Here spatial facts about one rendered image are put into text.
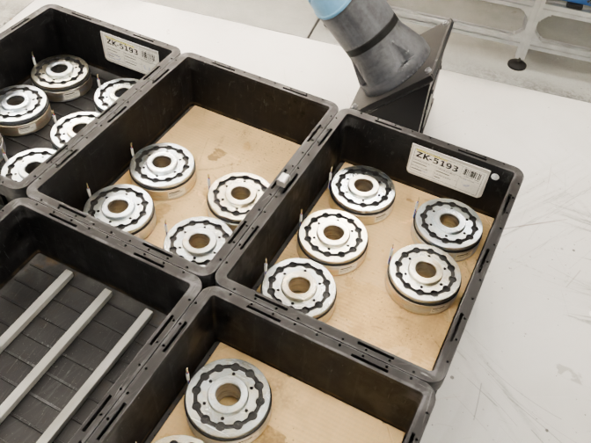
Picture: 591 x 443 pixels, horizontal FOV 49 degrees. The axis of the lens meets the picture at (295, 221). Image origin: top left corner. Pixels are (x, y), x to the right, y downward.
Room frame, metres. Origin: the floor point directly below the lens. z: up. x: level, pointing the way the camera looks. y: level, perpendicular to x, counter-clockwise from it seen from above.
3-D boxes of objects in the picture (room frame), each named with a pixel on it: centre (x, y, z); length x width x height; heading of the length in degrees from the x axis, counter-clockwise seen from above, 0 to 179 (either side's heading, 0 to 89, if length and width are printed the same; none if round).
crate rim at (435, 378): (0.59, -0.12, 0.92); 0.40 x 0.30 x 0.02; 156
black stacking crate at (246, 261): (0.59, -0.12, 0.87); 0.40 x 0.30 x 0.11; 156
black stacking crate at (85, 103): (0.83, 0.43, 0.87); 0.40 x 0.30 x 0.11; 156
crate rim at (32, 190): (0.71, 0.16, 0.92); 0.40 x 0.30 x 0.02; 156
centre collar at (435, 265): (0.56, -0.19, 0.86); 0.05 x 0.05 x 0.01
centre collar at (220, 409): (0.35, 0.06, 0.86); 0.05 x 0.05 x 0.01
